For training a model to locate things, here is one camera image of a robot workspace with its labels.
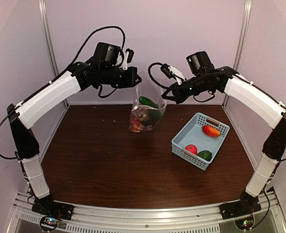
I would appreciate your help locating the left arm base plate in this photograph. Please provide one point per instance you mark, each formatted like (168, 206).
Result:
(54, 209)

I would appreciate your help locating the left aluminium frame post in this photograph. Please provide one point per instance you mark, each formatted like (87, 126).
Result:
(47, 36)

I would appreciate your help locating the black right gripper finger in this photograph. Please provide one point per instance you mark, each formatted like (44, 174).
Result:
(169, 92)
(170, 98)

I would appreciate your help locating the dark purple eggplant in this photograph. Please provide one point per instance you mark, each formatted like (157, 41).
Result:
(149, 118)

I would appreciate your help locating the green bell pepper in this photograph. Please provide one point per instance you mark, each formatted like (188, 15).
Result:
(205, 154)

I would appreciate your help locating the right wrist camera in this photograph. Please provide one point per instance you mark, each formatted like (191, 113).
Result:
(173, 72)

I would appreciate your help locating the right aluminium frame post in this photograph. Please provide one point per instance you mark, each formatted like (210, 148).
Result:
(246, 18)

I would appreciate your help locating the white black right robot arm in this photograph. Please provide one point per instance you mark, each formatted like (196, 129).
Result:
(227, 80)

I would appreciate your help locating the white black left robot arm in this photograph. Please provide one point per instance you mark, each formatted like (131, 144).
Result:
(24, 115)

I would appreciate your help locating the clear zip top bag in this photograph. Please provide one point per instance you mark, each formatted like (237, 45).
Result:
(150, 90)

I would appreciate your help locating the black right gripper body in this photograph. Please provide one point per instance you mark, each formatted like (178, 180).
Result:
(199, 86)

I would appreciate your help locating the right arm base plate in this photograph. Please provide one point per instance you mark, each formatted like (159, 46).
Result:
(238, 208)

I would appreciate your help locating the red tomato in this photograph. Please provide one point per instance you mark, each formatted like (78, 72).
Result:
(192, 149)

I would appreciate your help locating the light blue plastic basket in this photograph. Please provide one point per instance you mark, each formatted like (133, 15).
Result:
(192, 134)

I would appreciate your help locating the aluminium frame post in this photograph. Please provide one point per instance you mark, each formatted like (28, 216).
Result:
(246, 18)
(47, 36)

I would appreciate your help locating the green cucumber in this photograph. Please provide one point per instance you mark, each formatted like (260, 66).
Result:
(144, 101)

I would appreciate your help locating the front aluminium rail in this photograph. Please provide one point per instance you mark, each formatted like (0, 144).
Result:
(92, 219)

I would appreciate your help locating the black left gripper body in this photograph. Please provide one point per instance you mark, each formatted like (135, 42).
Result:
(110, 76)

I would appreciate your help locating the orange red pepper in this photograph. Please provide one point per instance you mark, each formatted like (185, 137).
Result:
(210, 131)

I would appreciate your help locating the red peach bunch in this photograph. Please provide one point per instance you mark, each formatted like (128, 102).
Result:
(136, 126)

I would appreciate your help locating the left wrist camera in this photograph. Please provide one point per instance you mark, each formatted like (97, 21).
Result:
(127, 58)

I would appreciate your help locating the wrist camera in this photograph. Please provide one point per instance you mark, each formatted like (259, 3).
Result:
(173, 72)
(127, 58)

